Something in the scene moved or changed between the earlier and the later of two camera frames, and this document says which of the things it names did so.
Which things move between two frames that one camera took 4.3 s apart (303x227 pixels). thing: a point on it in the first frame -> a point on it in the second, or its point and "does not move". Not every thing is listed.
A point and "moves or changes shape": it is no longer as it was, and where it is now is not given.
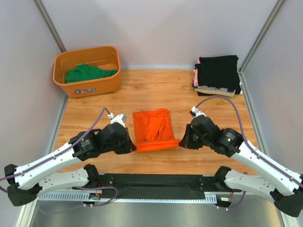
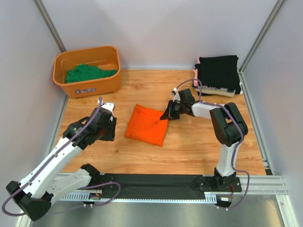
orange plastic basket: (88, 72) does not move
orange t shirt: (153, 130) moves or changes shape
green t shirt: (82, 72) does not move
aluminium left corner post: (42, 12) does not move
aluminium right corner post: (261, 36) does not move
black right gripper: (186, 143) -> (169, 112)
